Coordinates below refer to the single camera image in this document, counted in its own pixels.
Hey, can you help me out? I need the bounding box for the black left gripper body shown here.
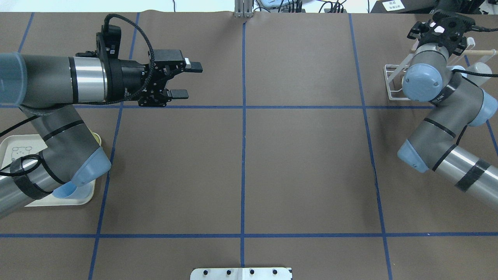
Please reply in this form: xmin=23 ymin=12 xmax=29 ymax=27
xmin=137 ymin=49 xmax=185 ymax=108

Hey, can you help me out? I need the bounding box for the white grey cup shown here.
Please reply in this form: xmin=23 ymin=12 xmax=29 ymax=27
xmin=463 ymin=61 xmax=493 ymax=88

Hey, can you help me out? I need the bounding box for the light blue cup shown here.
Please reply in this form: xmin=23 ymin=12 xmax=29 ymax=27
xmin=447 ymin=65 xmax=467 ymax=77
xmin=51 ymin=181 xmax=77 ymax=199

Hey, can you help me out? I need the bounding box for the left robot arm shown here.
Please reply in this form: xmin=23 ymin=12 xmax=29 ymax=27
xmin=1 ymin=49 xmax=203 ymax=217

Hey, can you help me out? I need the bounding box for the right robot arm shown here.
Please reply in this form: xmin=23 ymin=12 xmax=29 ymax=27
xmin=397 ymin=43 xmax=497 ymax=210

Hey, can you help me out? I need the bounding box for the cream plastic tray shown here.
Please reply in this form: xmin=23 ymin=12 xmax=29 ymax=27
xmin=1 ymin=134 xmax=96 ymax=207

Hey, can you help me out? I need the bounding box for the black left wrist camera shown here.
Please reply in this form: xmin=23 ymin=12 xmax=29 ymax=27
xmin=96 ymin=24 xmax=122 ymax=60

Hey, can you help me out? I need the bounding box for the aluminium frame post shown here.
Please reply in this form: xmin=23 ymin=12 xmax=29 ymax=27
xmin=233 ymin=0 xmax=254 ymax=18

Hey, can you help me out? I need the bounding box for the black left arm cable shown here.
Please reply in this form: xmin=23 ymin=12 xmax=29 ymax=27
xmin=74 ymin=13 xmax=156 ymax=106

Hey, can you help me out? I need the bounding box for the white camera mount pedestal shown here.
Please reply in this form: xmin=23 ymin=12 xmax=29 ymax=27
xmin=190 ymin=266 xmax=293 ymax=280

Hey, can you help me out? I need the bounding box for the white wire cup rack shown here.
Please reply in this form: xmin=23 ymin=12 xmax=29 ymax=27
xmin=384 ymin=37 xmax=497 ymax=102

